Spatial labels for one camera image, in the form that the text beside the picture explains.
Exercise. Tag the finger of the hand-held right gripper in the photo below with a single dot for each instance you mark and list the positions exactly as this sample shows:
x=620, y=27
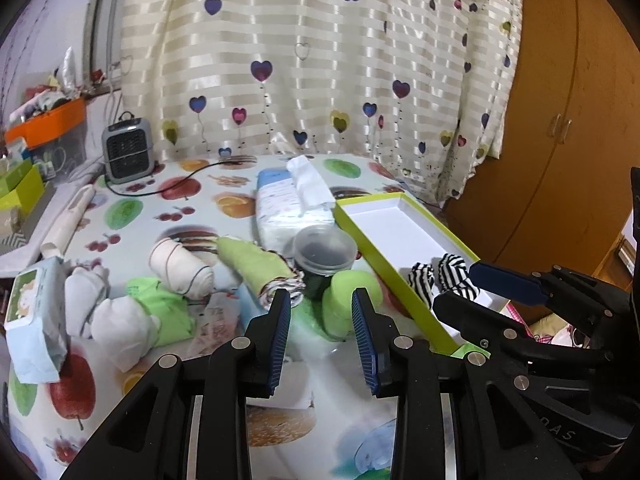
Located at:
x=465, y=310
x=505, y=282

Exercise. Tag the lime green fleece roll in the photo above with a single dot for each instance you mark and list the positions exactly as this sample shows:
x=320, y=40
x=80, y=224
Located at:
x=340, y=305

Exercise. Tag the cream rolled sock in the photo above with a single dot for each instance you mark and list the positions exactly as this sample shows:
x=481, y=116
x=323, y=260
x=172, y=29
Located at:
x=175, y=265

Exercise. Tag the lime green white box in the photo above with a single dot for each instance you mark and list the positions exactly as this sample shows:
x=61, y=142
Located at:
x=400, y=230

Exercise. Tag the orange box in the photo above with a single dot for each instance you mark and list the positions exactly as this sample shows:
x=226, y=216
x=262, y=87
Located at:
x=55, y=120

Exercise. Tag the clear plastic jar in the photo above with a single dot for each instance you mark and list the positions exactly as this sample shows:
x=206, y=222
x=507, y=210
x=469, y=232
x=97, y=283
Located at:
x=322, y=250

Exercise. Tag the small grey fan heater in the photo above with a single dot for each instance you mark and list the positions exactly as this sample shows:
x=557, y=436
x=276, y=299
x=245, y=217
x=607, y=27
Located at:
x=127, y=147

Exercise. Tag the lime green cardboard box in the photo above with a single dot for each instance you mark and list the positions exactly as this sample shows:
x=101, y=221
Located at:
x=25, y=185

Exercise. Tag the white rolling pin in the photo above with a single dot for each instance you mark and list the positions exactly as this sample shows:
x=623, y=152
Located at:
x=70, y=220

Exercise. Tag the blue white wipes pack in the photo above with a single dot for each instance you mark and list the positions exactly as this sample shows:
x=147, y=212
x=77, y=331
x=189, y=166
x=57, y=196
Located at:
x=280, y=210

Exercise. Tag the grey chevron box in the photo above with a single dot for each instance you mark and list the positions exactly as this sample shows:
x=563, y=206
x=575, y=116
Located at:
x=30, y=225

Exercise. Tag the silver foil bag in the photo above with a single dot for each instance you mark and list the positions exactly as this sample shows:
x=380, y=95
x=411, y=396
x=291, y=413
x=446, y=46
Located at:
x=67, y=67

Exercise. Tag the black white striped sock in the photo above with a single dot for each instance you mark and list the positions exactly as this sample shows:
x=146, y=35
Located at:
x=455, y=270
x=422, y=282

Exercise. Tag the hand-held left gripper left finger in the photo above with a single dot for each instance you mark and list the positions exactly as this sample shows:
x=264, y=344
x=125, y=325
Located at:
x=280, y=340

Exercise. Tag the colourful printed blanket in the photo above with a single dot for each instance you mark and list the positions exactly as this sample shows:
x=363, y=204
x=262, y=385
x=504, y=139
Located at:
x=542, y=332

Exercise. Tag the light green cloth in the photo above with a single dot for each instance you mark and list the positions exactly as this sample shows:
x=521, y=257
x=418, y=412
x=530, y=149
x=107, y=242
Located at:
x=170, y=315

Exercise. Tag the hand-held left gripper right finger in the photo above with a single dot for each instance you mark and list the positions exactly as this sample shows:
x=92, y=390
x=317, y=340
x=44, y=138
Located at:
x=362, y=340

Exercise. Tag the grey window frame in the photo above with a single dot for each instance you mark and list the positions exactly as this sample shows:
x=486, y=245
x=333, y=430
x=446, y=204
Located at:
x=102, y=20

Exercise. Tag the white wipe sheet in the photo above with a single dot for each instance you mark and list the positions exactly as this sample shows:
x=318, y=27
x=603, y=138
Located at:
x=310, y=180

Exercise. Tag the brown wooden wardrobe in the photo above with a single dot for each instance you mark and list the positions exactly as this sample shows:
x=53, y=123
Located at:
x=575, y=85

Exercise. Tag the light blue tissue pack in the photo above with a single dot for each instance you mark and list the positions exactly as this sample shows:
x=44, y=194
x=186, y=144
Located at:
x=30, y=320

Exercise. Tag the clear storage box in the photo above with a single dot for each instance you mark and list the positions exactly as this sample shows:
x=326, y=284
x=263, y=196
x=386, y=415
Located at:
x=67, y=147

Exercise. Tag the cream heart-print curtain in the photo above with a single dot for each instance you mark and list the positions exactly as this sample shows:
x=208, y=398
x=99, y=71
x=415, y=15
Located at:
x=325, y=35

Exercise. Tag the pile of assorted small items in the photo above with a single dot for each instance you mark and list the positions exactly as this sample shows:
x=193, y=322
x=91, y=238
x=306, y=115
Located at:
x=45, y=97

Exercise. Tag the fruit-print tablecloth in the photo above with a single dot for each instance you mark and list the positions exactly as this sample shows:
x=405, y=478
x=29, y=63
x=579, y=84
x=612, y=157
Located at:
x=150, y=220

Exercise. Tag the green towel patterned edge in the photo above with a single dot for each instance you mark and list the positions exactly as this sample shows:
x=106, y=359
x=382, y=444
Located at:
x=250, y=262

